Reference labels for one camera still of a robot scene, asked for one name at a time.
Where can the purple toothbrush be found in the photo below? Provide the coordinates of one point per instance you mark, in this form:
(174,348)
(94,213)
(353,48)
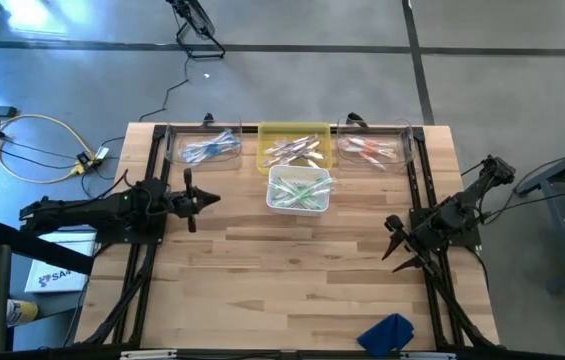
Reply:
(307,140)
(282,160)
(292,152)
(312,155)
(298,157)
(294,145)
(282,147)

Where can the black side desk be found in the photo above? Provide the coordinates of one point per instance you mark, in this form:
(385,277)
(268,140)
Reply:
(37,247)

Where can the white printed box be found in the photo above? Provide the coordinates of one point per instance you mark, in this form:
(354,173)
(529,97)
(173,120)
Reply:
(54,280)

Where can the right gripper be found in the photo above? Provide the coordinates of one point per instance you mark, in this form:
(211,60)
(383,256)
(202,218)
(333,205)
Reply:
(417,242)

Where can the white LED strip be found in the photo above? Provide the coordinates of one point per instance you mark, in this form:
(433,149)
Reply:
(427,355)
(149,355)

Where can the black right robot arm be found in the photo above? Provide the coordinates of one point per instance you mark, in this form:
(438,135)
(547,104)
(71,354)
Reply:
(462,205)

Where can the black clamp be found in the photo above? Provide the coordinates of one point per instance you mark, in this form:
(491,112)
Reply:
(354,118)
(208,119)

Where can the blue toothbrush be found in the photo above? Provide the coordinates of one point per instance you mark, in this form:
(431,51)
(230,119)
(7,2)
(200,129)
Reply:
(209,145)
(212,149)
(202,150)
(217,142)
(207,155)

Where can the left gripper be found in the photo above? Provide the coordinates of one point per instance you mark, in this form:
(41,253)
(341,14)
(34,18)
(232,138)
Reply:
(184,202)

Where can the clear plastic bin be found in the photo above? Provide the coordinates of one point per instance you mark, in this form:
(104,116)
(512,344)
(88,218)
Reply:
(174,160)
(404,150)

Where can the yellow can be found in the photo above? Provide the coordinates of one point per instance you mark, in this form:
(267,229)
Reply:
(22,312)

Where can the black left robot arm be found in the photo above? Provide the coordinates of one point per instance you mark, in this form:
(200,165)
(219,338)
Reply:
(87,207)

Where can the white mesh basket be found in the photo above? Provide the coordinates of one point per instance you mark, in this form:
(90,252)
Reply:
(274,172)

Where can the blue cloth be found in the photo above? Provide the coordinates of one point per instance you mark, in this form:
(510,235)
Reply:
(387,337)

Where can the yellow plastic bin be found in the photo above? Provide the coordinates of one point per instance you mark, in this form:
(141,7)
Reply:
(267,132)

